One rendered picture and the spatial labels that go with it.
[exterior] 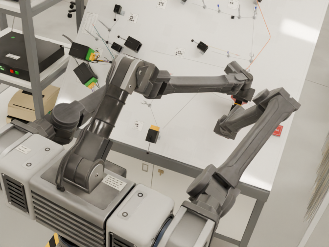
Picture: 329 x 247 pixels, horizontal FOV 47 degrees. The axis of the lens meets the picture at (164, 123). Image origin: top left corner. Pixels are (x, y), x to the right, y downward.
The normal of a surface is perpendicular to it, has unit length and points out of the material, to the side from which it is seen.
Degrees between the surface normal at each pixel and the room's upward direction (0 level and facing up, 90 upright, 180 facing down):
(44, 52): 0
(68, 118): 17
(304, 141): 0
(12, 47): 0
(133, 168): 90
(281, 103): 36
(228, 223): 90
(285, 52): 50
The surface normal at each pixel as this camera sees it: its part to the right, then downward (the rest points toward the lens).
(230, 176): 0.27, -0.26
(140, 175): -0.35, 0.56
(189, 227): 0.10, -0.78
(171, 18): -0.20, -0.07
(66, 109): 0.35, -0.64
